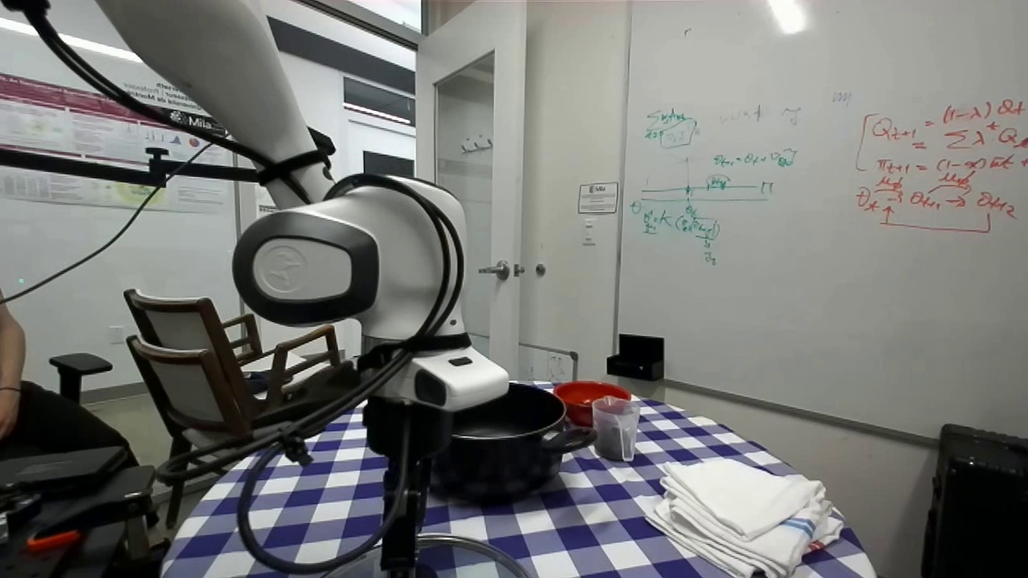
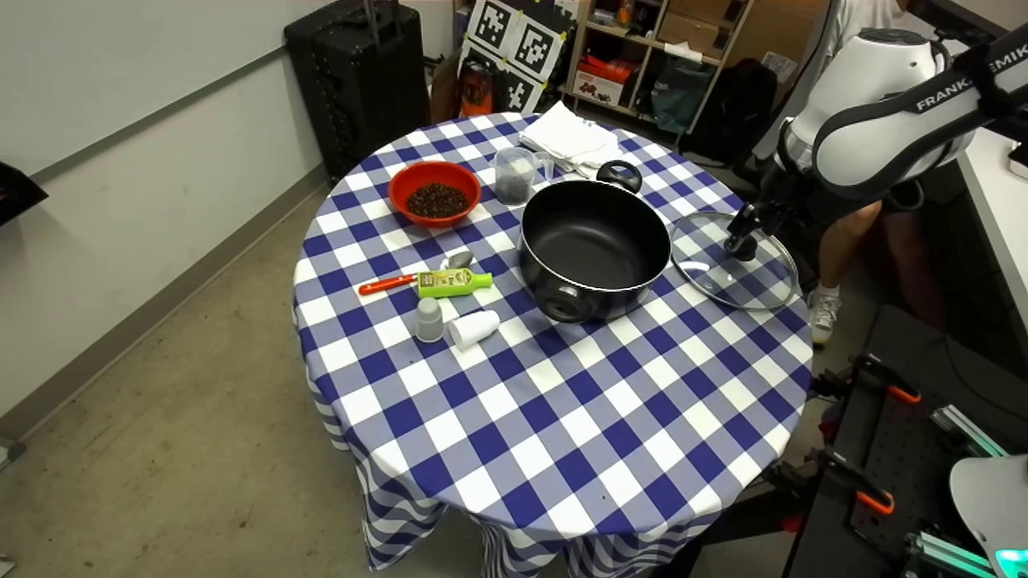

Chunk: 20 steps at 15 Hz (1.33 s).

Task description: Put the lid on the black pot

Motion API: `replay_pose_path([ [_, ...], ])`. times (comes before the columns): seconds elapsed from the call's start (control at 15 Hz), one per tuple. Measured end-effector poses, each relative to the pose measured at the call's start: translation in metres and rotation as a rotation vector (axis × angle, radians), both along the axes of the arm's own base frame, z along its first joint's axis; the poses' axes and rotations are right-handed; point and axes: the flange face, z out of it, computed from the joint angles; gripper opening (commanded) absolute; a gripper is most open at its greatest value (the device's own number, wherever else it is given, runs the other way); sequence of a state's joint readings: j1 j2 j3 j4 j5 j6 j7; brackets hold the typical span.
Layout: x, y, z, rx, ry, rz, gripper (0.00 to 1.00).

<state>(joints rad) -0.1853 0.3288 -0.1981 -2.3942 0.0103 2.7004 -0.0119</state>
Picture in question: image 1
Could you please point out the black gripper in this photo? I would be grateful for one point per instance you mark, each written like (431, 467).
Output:
(411, 434)

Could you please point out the glass pot lid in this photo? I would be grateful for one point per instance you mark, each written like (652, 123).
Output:
(484, 555)

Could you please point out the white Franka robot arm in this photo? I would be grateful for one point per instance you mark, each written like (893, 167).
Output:
(323, 267)

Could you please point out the black cooking pot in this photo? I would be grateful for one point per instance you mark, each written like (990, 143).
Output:
(514, 452)

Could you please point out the blue white checkered tablecloth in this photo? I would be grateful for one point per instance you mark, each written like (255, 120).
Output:
(597, 523)

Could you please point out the red bowl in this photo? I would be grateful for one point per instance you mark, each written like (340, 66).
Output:
(581, 399)

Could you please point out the clear plastic measuring cup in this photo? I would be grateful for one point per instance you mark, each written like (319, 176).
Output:
(616, 434)

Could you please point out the wooden armchair grey cushion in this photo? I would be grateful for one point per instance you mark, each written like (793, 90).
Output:
(179, 317)
(195, 396)

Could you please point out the black eraser box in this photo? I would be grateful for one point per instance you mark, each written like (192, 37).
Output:
(640, 356)

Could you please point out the folded white towel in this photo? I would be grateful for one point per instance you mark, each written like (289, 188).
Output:
(739, 516)

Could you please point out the black laptop case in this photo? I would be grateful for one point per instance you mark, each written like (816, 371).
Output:
(66, 471)

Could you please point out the black office chair armrest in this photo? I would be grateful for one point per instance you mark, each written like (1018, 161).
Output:
(81, 363)

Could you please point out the small door sign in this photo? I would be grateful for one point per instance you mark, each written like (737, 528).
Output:
(597, 197)

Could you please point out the seated person dark clothes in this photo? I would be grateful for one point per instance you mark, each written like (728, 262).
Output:
(43, 421)

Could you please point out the white door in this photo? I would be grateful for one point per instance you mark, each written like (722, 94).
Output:
(572, 129)

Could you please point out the whiteboard with writing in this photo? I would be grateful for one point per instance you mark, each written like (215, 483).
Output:
(815, 267)

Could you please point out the black boom pole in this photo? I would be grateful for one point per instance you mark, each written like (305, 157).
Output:
(76, 166)

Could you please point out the wall poster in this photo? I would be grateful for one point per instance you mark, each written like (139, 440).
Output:
(66, 115)

